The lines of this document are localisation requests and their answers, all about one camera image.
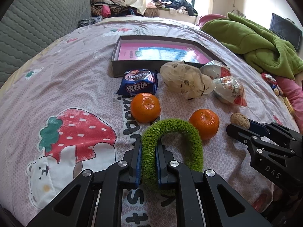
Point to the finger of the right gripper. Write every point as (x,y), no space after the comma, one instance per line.
(274,130)
(246,137)

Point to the pink strawberry bed sheet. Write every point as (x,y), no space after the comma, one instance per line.
(63,115)

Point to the pink pillow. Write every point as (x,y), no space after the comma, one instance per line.
(209,17)

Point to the clothes on window sill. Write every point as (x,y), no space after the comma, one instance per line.
(175,6)

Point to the grey quilted headboard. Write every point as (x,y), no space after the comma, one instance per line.
(29,26)

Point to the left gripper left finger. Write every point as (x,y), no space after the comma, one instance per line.
(94,198)

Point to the pile of clothes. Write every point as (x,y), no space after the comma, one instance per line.
(112,8)

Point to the shallow cardboard box tray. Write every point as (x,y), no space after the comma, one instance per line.
(119,67)

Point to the blue cookie packet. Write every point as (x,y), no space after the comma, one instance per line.
(139,81)

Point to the orange tangerine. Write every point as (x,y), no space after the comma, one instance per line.
(206,122)
(145,107)

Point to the red candy wrapper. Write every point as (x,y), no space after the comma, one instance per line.
(272,83)

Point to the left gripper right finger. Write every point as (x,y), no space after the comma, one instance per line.
(203,198)

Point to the beige mesh drawstring bag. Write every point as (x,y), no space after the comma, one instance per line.
(186,80)

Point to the brown walnut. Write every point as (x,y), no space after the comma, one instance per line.
(240,120)

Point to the green fleece blanket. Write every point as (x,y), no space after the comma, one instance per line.
(261,48)

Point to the pink blue book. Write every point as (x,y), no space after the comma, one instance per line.
(157,50)

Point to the black television screen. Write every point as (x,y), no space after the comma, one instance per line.
(286,30)

